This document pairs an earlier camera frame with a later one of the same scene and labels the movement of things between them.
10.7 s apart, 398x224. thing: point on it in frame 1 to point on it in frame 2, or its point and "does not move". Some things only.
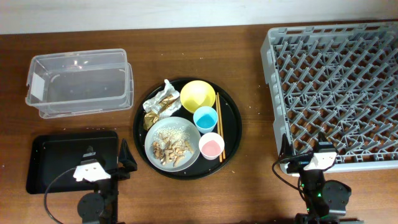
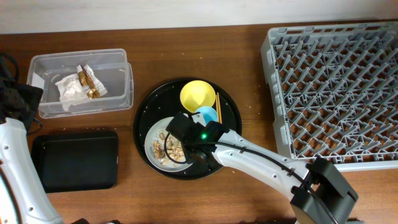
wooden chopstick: (217, 124) does not move
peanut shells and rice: (171, 144) does not move
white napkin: (164, 102) to (71, 90)
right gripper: (297, 164) to (189, 155)
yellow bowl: (196, 94) does not move
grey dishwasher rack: (339, 79) does not move
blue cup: (205, 119) does not move
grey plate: (178, 122) does not move
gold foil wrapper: (151, 116) to (86, 79)
